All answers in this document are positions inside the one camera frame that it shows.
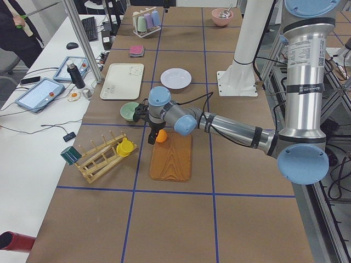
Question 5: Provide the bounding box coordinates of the yellow mug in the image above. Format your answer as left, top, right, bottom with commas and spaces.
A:
116, 138, 134, 157

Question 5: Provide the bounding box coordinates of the fried egg toy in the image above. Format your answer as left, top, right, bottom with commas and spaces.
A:
67, 92, 81, 102

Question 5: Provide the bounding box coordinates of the dark green mug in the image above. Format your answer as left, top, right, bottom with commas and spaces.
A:
60, 146, 82, 165

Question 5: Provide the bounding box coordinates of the black keyboard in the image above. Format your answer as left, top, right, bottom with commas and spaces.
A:
81, 16, 98, 42

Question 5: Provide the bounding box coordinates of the green ceramic bowl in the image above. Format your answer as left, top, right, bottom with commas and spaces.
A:
120, 102, 139, 122

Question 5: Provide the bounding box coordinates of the black computer mouse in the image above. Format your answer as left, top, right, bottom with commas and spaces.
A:
66, 42, 79, 50

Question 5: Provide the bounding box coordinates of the purple tumbler cup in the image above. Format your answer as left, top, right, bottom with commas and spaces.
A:
144, 13, 154, 29

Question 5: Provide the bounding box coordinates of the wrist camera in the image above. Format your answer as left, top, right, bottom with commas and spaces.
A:
133, 99, 148, 122

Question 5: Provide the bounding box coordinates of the pink and grey cloth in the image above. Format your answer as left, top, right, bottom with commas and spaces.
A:
129, 45, 145, 58

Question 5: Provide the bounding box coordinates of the teach pendant tablet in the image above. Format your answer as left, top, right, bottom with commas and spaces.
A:
15, 78, 65, 113
53, 56, 89, 83

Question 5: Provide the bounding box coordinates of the aluminium frame post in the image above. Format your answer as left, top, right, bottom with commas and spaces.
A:
62, 0, 103, 84

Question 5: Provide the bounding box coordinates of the cream bear tray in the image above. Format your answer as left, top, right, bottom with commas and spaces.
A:
100, 63, 144, 100

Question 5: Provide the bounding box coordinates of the pink bowl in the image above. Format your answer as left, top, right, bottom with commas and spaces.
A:
211, 8, 234, 27

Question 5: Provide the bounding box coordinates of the black water bottle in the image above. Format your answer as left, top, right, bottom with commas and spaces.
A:
66, 60, 86, 89

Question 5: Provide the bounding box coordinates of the red cylinder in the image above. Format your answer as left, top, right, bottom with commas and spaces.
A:
1, 231, 36, 253

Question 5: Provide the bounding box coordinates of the metal spoon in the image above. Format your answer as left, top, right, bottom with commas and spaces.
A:
219, 4, 233, 19

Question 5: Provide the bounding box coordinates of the small black sensor puck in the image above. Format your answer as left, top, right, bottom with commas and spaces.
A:
63, 132, 76, 142

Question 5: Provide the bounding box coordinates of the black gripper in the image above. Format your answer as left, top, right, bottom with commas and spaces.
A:
148, 121, 166, 145

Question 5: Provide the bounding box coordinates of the far teach pendant tablet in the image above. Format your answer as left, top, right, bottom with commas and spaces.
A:
53, 56, 89, 83

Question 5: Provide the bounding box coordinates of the person in dark clothes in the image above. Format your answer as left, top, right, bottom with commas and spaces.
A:
1, 1, 43, 68

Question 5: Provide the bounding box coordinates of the white round plate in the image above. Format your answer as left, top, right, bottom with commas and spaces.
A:
160, 68, 192, 89

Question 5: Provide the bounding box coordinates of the near teach pendant tablet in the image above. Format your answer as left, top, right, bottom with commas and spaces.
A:
15, 78, 65, 113

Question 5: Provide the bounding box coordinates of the small silver cup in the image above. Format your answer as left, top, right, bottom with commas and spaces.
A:
82, 88, 92, 100

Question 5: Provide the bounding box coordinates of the wooden cup rack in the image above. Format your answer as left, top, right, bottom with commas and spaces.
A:
74, 131, 138, 184

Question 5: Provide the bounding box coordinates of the white cup rack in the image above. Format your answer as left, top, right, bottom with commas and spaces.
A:
132, 7, 161, 38

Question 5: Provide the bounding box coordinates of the brown wooden tray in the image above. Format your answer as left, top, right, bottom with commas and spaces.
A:
149, 131, 193, 182

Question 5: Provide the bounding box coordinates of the blue tumbler cup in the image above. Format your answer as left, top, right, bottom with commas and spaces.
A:
151, 10, 161, 27

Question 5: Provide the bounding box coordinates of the green tumbler cup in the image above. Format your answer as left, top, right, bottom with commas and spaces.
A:
137, 16, 147, 33

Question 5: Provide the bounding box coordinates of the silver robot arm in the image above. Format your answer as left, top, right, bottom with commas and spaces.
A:
146, 1, 345, 185

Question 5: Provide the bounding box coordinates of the orange fruit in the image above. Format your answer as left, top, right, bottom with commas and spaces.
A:
156, 129, 168, 143

